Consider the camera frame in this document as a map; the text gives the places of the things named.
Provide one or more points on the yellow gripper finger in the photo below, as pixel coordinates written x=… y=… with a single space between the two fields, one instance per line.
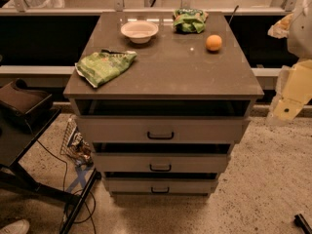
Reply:
x=293 y=92
x=280 y=29

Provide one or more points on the orange fruit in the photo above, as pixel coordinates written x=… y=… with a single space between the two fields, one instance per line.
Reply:
x=213 y=43

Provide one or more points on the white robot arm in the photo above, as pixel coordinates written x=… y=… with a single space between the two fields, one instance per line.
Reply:
x=299 y=41

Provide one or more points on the crumpled green chip bag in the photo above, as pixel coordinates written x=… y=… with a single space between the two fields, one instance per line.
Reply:
x=189 y=20

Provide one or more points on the flat green jalapeno chip bag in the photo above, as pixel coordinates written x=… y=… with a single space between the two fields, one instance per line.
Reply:
x=99 y=68

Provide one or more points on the metal railing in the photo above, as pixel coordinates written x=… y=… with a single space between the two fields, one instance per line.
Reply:
x=156 y=7

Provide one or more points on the black object on floor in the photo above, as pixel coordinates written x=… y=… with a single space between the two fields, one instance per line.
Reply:
x=301 y=222

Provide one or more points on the grey drawer cabinet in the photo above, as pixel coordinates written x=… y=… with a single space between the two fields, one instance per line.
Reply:
x=173 y=75

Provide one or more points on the white paper bowl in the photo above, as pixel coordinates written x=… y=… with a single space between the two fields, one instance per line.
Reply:
x=139 y=31

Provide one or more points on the top grey drawer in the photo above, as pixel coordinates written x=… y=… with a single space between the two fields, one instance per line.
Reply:
x=161 y=130

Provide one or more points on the grey drawer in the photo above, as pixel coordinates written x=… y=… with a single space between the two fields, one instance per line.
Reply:
x=160 y=186
x=161 y=130
x=161 y=163

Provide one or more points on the middle grey drawer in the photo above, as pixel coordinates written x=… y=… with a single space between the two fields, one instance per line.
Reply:
x=161 y=163

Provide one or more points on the bottom grey drawer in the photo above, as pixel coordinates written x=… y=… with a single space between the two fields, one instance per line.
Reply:
x=160 y=186

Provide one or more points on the dark brown bin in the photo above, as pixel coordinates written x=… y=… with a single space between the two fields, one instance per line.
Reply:
x=22 y=105

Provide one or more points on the black side table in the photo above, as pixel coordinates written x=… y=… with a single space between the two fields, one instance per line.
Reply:
x=47 y=166

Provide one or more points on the white shoe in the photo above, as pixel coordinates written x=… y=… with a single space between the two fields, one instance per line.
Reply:
x=17 y=227

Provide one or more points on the wire basket with snacks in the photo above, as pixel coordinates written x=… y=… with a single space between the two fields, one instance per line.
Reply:
x=73 y=145

